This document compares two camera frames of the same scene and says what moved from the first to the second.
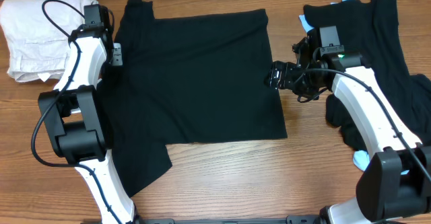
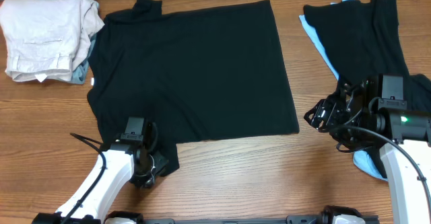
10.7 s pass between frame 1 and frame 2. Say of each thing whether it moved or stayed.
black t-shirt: moved
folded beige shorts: stayed
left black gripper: moved
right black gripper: moved
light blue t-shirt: stayed
